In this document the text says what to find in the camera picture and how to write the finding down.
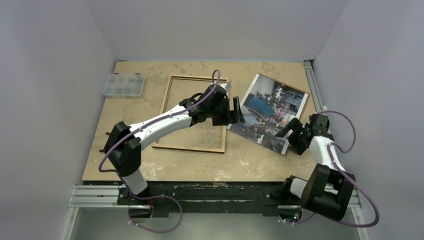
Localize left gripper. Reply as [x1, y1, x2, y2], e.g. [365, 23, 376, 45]
[208, 97, 245, 127]

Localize printed photo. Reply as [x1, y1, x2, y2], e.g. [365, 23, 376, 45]
[227, 73, 310, 155]

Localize black wooden picture frame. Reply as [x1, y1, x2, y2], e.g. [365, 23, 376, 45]
[152, 74, 227, 154]

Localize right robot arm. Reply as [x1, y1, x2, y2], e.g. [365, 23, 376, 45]
[275, 113, 355, 221]

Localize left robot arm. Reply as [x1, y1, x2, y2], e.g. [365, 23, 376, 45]
[101, 83, 245, 205]

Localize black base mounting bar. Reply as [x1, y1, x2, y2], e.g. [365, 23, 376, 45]
[117, 181, 303, 223]

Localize clear plastic organizer box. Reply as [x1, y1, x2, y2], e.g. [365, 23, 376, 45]
[102, 73, 146, 98]

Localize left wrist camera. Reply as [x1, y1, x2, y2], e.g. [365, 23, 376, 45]
[216, 82, 232, 96]

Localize orange handled pliers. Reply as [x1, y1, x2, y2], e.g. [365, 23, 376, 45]
[99, 132, 111, 153]

